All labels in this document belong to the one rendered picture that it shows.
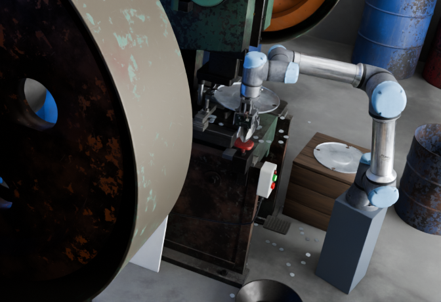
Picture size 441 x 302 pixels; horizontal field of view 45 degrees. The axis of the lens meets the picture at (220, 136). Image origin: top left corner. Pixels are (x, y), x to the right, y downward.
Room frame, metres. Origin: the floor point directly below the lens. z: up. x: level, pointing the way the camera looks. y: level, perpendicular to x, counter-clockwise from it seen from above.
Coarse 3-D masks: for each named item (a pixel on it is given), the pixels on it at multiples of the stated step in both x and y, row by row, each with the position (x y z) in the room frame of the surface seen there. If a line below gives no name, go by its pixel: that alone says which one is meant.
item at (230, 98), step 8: (224, 88) 2.20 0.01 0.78; (232, 88) 2.21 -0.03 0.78; (264, 88) 2.25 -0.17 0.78; (216, 96) 2.11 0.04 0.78; (224, 96) 2.12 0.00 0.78; (232, 96) 2.13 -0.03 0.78; (264, 96) 2.17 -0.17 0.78; (272, 96) 2.18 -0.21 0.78; (224, 104) 2.04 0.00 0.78; (232, 104) 2.05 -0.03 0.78; (264, 104) 2.09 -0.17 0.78; (264, 112) 2.01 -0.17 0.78
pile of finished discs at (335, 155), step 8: (320, 144) 2.55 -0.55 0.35; (328, 144) 2.56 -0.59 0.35; (336, 144) 2.57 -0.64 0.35; (344, 144) 2.58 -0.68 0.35; (320, 152) 2.47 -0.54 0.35; (328, 152) 2.48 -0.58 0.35; (336, 152) 2.48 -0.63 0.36; (344, 152) 2.49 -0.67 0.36; (352, 152) 2.51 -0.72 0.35; (360, 152) 2.52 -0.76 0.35; (320, 160) 2.39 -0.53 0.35; (328, 160) 2.40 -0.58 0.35; (336, 160) 2.40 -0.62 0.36; (344, 160) 2.41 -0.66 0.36; (352, 160) 2.42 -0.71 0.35; (328, 168) 2.32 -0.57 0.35; (336, 168) 2.33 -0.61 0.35; (344, 168) 2.34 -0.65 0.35; (352, 168) 2.35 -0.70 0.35
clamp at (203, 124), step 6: (204, 108) 2.01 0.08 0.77; (210, 108) 2.04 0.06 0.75; (198, 114) 1.97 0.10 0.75; (204, 114) 1.98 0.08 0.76; (210, 114) 2.01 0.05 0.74; (192, 120) 1.95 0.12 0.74; (198, 120) 1.95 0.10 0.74; (204, 120) 1.95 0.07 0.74; (192, 126) 1.93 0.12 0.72; (198, 126) 1.93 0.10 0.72; (204, 126) 1.93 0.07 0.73
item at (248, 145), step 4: (236, 140) 1.79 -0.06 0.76; (240, 140) 1.79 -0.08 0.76; (248, 140) 1.80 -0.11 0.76; (236, 144) 1.76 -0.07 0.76; (240, 144) 1.76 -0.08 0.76; (244, 144) 1.76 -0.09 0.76; (248, 144) 1.77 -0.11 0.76; (252, 144) 1.78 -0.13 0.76; (244, 148) 1.75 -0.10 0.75; (248, 148) 1.75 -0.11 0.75
